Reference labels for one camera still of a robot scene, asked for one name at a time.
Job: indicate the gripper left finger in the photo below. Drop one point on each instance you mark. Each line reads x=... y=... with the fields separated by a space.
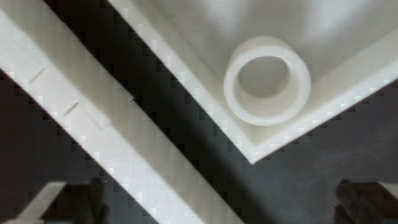
x=67 y=204

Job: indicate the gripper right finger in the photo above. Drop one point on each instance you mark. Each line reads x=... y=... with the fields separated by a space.
x=369 y=203

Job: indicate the white square tabletop part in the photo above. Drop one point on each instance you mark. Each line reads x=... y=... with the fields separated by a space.
x=278 y=59

